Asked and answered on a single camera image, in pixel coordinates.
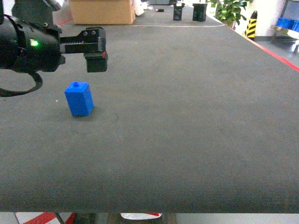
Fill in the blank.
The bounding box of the steel shelf rack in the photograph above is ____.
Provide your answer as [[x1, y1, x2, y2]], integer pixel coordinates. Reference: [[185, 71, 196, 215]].
[[271, 0, 299, 42]]

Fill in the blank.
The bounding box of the potted green plant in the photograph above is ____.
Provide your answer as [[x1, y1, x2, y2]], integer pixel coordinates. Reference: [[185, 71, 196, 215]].
[[209, 0, 253, 26]]

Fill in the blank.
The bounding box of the blue rectangular block part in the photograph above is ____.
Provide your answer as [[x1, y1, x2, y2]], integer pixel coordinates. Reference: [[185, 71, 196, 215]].
[[64, 82, 94, 116]]

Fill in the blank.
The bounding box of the black mesh holder right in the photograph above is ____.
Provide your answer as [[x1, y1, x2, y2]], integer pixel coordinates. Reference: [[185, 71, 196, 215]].
[[192, 3, 208, 22]]

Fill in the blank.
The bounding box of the yellow black traffic cone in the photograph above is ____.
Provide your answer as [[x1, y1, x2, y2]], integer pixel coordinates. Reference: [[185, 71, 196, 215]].
[[244, 11, 257, 41]]

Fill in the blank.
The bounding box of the large open cardboard box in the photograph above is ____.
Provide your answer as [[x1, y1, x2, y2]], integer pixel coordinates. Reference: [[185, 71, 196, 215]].
[[69, 0, 135, 25]]

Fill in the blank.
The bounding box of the black mesh holder left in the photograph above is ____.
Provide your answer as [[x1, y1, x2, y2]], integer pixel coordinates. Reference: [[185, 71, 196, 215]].
[[173, 2, 185, 21]]

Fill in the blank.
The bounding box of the black cable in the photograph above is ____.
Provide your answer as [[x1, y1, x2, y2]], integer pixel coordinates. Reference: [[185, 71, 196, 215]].
[[0, 71, 43, 98]]

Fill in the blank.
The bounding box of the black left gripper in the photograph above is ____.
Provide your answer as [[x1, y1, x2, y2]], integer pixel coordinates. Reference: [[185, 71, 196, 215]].
[[60, 27, 108, 73]]

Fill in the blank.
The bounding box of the black mesh holder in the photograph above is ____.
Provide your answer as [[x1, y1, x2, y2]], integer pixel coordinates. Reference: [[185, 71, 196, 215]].
[[192, 3, 208, 22], [173, 2, 185, 21]]

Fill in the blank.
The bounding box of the red conveyor frame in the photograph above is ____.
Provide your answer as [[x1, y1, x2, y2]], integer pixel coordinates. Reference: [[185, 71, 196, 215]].
[[214, 26, 299, 76]]

